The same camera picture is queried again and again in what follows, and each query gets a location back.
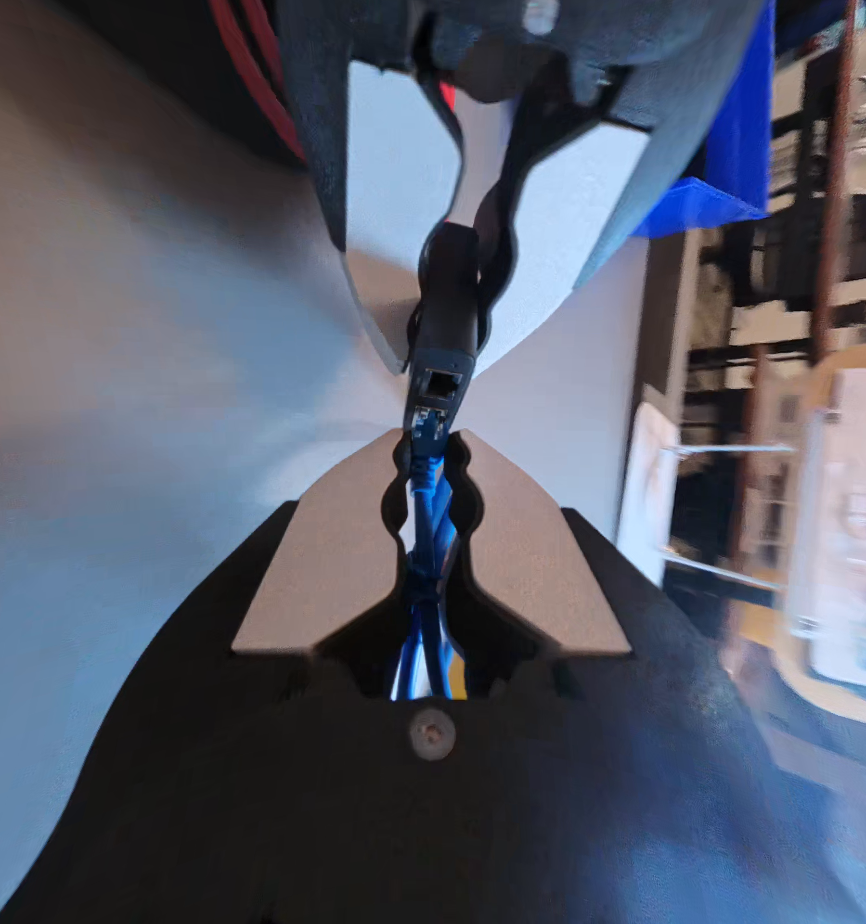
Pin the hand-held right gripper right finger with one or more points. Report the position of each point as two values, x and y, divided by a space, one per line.
541 570

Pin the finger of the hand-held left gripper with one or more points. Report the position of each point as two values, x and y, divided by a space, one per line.
396 166
570 209

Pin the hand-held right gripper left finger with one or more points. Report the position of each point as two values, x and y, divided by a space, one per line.
317 570

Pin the black ethernet port adapter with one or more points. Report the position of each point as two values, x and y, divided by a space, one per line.
447 310

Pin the dark cloth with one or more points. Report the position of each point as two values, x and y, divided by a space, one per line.
151 43

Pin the thin metal rod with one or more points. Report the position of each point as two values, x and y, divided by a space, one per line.
721 570
729 449

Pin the blue plastic bin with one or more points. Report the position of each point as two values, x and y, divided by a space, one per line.
736 108

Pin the clear acrylic plate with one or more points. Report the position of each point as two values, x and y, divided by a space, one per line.
812 520

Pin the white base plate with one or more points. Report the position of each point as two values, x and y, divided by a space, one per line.
649 491

